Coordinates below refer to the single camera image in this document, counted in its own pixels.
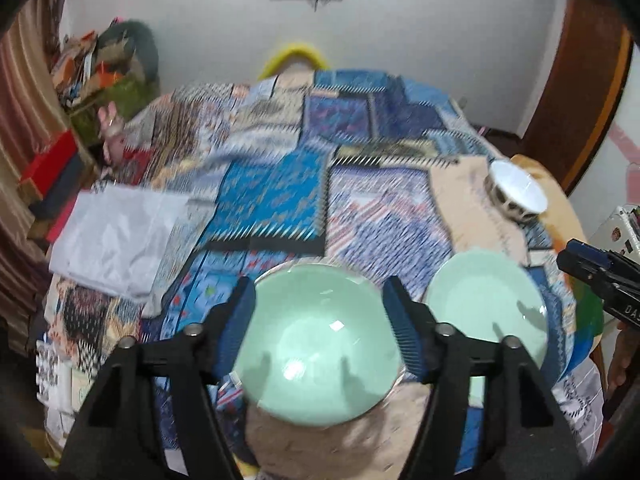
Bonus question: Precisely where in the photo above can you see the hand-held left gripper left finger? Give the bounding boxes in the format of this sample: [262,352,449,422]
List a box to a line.
[60,276,258,480]

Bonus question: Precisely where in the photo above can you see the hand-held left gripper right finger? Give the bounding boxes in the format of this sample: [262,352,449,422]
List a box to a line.
[382,275,593,480]

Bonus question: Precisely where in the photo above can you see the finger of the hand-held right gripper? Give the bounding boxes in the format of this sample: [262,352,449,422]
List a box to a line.
[556,239,618,306]

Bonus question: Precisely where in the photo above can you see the large white plate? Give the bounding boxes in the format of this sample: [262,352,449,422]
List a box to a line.
[232,259,408,428]

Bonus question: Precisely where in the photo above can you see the green bowl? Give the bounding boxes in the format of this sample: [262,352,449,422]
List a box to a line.
[424,251,549,378]

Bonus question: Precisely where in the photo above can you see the person's right hand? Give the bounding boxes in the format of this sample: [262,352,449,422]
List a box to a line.
[606,320,640,392]

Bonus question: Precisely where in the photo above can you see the white suitcase with stickers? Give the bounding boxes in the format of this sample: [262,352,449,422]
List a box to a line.
[587,204,640,263]

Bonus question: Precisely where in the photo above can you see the white bowl with spotted outside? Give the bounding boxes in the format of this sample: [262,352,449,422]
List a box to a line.
[485,159,548,222]

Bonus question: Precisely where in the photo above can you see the patchwork printed blanket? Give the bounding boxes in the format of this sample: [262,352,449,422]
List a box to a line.
[37,69,568,480]

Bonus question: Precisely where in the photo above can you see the white folded cloth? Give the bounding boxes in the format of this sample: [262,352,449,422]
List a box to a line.
[49,182,203,302]

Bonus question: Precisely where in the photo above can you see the pink plush toy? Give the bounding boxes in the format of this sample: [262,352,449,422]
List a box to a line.
[97,102,132,163]

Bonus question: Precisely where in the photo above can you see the red box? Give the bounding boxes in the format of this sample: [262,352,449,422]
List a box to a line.
[20,130,81,196]

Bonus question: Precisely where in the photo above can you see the yellow curved object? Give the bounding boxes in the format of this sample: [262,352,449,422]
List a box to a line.
[257,42,329,81]

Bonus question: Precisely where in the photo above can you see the pile of boxes and bags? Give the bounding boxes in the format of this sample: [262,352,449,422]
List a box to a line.
[50,17,161,146]

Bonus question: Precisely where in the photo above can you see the grey green plush toy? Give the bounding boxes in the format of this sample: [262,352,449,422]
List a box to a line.
[95,19,161,86]

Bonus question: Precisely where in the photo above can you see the striped brown curtain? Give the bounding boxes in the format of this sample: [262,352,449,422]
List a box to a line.
[0,5,71,351]

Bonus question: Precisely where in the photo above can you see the brown wooden door frame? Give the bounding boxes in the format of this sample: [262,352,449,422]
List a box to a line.
[520,0,635,196]

